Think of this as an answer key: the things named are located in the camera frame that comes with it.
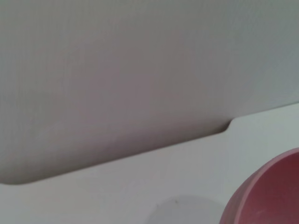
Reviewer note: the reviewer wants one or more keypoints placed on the pink plastic bowl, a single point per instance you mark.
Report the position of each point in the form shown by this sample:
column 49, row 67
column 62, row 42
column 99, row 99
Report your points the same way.
column 268, row 189

